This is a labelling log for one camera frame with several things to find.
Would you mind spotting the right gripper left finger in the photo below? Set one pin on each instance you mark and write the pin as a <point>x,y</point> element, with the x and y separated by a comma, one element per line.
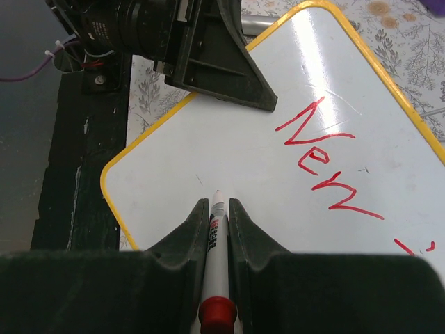
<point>174,281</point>

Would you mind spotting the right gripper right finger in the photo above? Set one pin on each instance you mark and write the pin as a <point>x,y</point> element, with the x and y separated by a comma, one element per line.
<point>253,253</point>

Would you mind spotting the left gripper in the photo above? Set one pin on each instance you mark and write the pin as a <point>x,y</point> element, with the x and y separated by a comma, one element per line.
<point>198,46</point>

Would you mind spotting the red whiteboard marker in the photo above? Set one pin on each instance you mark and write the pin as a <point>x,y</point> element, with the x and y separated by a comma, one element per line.
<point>217,312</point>

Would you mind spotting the yellow framed whiteboard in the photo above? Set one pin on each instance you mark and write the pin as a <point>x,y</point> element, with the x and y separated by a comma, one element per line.
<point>278,156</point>

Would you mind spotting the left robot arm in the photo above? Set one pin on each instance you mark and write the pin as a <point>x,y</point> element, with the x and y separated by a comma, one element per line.
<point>92,22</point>

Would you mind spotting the silver microphone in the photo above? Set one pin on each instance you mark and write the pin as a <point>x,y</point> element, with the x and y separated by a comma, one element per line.
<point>254,25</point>

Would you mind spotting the floral table mat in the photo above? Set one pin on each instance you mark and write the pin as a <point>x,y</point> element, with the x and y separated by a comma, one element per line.
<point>400,41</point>

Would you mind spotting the purple wedge stand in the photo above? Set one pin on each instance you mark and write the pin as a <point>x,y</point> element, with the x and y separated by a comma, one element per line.
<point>436,7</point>

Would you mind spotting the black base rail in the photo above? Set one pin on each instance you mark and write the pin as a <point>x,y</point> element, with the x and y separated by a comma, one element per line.
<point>89,131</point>

